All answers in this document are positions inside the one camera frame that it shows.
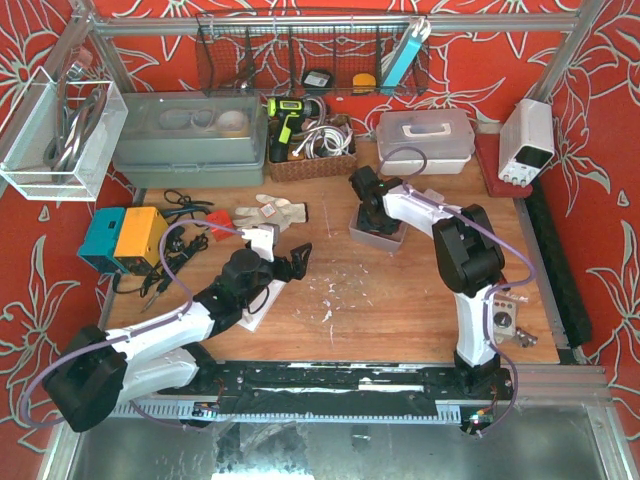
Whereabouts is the beige work glove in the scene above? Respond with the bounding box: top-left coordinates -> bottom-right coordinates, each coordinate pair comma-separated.
232,193 -> 309,232

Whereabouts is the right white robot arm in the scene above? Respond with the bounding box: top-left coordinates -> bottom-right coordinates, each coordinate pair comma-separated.
349,166 -> 505,395

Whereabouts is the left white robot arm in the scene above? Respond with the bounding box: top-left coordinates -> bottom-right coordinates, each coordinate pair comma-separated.
42,243 -> 312,433

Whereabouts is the translucent plastic spring box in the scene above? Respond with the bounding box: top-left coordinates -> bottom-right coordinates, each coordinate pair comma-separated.
349,210 -> 408,254

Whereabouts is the red cube adapter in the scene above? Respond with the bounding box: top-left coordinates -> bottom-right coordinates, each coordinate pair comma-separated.
205,210 -> 235,242

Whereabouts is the woven wicker basket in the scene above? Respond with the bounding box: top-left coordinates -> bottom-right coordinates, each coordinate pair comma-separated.
266,114 -> 357,182

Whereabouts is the white plastic storage case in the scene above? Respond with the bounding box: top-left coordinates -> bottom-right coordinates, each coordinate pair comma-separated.
376,109 -> 475,176

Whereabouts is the teal and yellow device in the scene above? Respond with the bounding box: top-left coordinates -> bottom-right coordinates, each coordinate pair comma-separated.
77,206 -> 168,276

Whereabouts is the yellow tape measure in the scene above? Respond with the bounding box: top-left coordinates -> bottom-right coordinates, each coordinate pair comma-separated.
352,72 -> 377,95

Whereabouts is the red mat under supply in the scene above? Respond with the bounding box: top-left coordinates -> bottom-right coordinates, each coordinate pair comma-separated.
475,133 -> 533,199

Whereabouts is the grey green plastic toolbox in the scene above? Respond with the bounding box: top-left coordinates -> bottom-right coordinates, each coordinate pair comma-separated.
113,92 -> 267,189

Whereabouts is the small clear parts case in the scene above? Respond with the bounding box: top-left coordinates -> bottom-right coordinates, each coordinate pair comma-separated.
493,291 -> 529,312

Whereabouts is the white bench power supply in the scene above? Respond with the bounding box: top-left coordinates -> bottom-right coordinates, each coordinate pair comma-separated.
498,99 -> 555,188

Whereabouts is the blue white power strip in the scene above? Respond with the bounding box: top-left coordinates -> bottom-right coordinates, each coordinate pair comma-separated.
380,16 -> 432,95

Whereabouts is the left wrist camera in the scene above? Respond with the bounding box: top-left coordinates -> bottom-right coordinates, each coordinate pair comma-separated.
240,223 -> 280,262

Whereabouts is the white peg base plate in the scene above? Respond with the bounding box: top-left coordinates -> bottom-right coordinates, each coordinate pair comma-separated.
238,280 -> 286,332

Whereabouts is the black cable bundle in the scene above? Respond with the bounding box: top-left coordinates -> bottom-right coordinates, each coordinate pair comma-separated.
112,188 -> 216,314

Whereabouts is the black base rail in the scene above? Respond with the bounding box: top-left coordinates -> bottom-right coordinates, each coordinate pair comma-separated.
159,361 -> 513,417

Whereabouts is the yellow green cordless drill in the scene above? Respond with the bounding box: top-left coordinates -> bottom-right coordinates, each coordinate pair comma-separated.
267,97 -> 321,163

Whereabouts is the black wire hanging basket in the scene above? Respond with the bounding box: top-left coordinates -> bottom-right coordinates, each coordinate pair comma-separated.
194,10 -> 432,99

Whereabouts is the clear acrylic wall bin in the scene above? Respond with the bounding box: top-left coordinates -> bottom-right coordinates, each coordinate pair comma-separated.
1,68 -> 128,202

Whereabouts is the aluminium frame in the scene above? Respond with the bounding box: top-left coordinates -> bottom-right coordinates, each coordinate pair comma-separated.
0,0 -> 619,151

